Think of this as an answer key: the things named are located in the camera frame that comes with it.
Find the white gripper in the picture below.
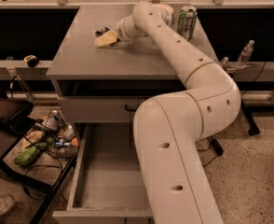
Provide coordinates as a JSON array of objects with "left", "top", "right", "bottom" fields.
[{"left": 94, "top": 15, "right": 146, "bottom": 48}]

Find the dark blue rxbar wrapper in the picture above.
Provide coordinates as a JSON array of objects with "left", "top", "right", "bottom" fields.
[{"left": 95, "top": 27, "right": 111, "bottom": 37}]

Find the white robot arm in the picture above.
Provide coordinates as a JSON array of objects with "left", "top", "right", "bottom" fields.
[{"left": 94, "top": 1, "right": 240, "bottom": 224}]

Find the grey drawer cabinet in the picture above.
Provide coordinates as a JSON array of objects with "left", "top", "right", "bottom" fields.
[{"left": 46, "top": 3, "right": 226, "bottom": 224}]

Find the closed grey top drawer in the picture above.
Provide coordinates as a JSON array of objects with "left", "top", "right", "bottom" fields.
[{"left": 58, "top": 97, "right": 144, "bottom": 123}]

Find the open grey middle drawer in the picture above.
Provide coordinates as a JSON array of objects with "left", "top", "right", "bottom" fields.
[{"left": 53, "top": 123, "right": 154, "bottom": 224}]

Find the white paper bowl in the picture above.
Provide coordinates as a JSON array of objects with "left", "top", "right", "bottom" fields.
[{"left": 157, "top": 4, "right": 173, "bottom": 25}]

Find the small black yellow device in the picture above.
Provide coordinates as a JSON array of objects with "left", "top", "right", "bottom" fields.
[{"left": 23, "top": 55, "right": 39, "bottom": 68}]

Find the green soda can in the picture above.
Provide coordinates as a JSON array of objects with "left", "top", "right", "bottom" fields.
[{"left": 177, "top": 6, "right": 198, "bottom": 41}]

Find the metal can in pile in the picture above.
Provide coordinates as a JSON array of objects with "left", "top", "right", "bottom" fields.
[{"left": 50, "top": 109, "right": 65, "bottom": 128}]

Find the dark brown chair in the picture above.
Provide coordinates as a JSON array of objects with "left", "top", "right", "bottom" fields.
[{"left": 0, "top": 90, "right": 34, "bottom": 133}]

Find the tan snack bag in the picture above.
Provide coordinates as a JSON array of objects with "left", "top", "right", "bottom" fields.
[{"left": 21, "top": 131, "right": 45, "bottom": 149}]

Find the clear plastic water bottle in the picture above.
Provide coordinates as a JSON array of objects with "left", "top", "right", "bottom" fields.
[{"left": 237, "top": 40, "right": 254, "bottom": 69}]

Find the green chip bag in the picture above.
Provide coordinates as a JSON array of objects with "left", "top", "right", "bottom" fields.
[{"left": 14, "top": 146, "right": 40, "bottom": 167}]

